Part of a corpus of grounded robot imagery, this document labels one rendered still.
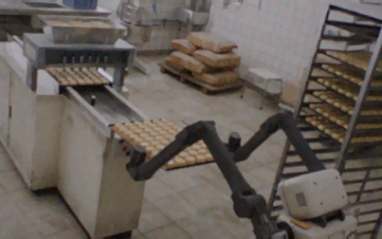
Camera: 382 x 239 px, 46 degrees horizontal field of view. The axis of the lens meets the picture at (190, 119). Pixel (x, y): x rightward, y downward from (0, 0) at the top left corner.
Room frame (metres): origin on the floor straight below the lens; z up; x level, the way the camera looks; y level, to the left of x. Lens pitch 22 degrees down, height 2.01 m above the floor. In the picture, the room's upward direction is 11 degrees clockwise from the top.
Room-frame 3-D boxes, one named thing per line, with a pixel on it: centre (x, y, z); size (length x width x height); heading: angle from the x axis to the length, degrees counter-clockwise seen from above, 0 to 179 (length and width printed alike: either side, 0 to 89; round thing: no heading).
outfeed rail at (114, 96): (3.36, 0.84, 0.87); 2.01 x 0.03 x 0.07; 39
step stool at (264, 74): (6.22, -0.95, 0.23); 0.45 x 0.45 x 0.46; 39
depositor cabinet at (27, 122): (3.55, 1.18, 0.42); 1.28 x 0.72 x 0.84; 39
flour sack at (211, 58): (6.52, -0.23, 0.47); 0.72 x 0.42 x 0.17; 142
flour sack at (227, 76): (6.52, -0.27, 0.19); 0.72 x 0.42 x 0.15; 141
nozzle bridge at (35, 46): (3.18, 0.88, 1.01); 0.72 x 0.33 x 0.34; 129
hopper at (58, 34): (3.18, 0.88, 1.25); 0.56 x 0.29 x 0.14; 129
